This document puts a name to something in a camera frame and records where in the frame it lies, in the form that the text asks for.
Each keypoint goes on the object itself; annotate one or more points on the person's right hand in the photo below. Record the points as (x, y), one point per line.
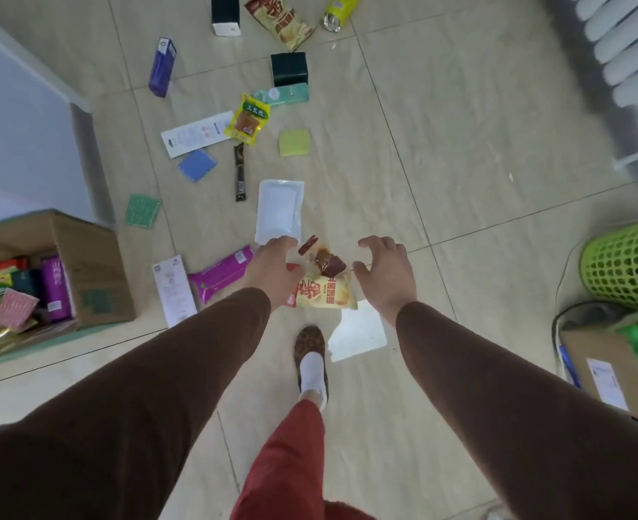
(392, 281)

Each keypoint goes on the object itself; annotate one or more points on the person's left hand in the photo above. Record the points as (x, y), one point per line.
(270, 270)

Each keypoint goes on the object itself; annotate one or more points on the small red snack packet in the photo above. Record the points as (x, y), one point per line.
(308, 245)

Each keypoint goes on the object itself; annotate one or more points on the purple snack bag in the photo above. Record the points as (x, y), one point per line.
(218, 273)
(56, 289)

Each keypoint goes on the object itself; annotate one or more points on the small brown-red snack packet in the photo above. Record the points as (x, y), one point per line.
(323, 258)

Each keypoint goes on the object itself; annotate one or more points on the beige red chip bag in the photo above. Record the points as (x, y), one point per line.
(281, 21)
(324, 295)

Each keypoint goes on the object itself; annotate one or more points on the clear white pouch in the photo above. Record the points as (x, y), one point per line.
(278, 211)

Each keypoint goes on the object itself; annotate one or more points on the white card with code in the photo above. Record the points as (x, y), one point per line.
(173, 289)

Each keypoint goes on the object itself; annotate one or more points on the dark brown stick sachet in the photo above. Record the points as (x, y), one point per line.
(240, 173)

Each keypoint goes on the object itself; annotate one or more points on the blue square pack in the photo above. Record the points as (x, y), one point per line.
(197, 165)

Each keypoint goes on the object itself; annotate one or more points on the lime green square pack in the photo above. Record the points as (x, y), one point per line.
(295, 142)

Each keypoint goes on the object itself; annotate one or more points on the white long card blue print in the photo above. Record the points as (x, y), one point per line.
(197, 134)

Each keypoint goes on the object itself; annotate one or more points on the teal long carton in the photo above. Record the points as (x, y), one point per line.
(283, 95)

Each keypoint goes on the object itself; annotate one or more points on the brown cardboard box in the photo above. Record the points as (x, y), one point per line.
(91, 254)

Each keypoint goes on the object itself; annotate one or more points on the dark green box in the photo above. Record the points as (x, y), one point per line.
(289, 69)

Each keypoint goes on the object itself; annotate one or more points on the purple-blue long box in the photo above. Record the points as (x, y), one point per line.
(162, 67)

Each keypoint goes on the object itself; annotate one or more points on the dark teal packet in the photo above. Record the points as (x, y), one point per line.
(26, 281)

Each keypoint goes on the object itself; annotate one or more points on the pink striped packet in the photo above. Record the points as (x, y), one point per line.
(15, 308)

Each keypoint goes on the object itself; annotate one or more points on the red snack bag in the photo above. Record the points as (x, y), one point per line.
(7, 265)

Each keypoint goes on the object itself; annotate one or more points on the black box white end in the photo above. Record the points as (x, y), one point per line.
(225, 10)

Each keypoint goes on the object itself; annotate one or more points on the yellow-green long snack bag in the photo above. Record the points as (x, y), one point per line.
(340, 10)

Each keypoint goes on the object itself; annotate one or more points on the person's right forearm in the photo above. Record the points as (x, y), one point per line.
(541, 427)

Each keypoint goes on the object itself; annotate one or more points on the person's left forearm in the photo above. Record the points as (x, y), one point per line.
(134, 427)

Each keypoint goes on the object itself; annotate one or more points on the person's left leg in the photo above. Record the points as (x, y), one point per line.
(292, 460)

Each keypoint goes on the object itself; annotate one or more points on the brown parcel box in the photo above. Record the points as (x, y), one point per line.
(584, 346)

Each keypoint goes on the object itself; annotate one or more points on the left leopard print slipper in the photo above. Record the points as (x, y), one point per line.
(308, 338)

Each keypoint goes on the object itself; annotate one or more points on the left white sock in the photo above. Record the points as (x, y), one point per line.
(312, 373)

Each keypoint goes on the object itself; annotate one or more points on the green plastic basket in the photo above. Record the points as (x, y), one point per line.
(622, 265)

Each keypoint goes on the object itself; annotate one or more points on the pale grey cabinet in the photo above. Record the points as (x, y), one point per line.
(15, 129)

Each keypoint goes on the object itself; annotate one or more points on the white radiator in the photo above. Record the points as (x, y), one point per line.
(627, 48)

